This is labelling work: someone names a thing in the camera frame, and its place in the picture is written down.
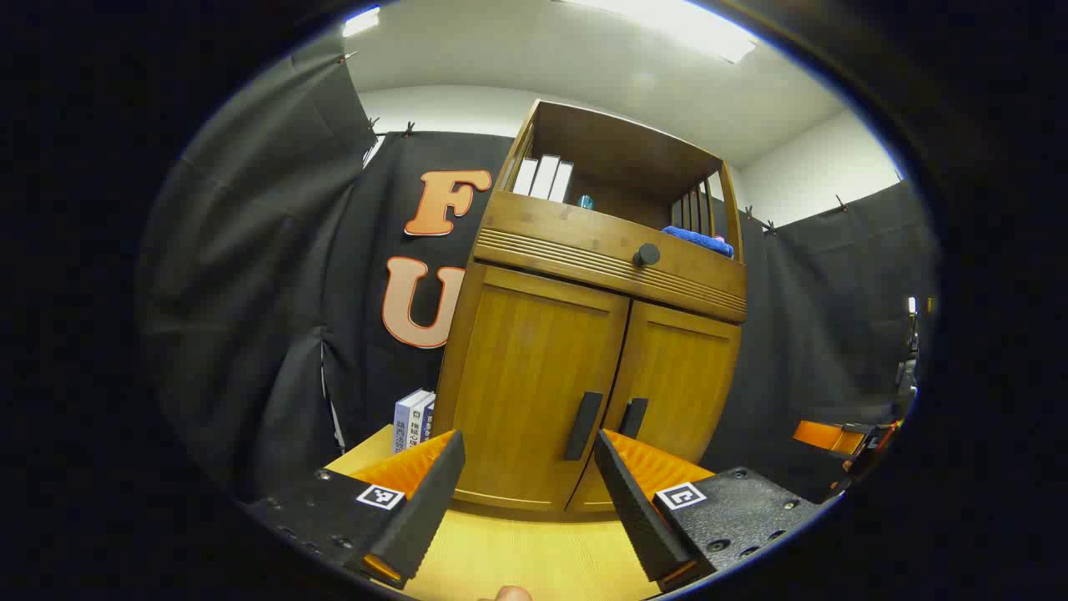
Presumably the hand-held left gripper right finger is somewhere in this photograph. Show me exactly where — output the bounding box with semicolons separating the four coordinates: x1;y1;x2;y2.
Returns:
594;429;823;593

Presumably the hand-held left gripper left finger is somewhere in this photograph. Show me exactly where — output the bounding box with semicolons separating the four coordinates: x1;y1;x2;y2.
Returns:
242;430;466;590

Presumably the black door handle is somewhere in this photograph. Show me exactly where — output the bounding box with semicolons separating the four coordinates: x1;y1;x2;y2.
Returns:
563;391;604;462
618;397;649;441

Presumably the wooden shoe cabinet door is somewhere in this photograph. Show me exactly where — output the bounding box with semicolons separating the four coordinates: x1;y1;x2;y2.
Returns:
451;265;631;512
567;300;742;512

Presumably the wooden double-door shoe cabinet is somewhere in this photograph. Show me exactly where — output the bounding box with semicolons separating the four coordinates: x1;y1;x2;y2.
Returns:
431;100;748;520

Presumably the wooden cabinet drawer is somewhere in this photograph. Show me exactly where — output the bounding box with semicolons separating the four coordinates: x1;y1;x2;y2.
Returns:
474;190;748;322

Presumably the blue towel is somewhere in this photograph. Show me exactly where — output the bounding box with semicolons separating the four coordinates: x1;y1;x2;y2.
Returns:
662;225;735;258

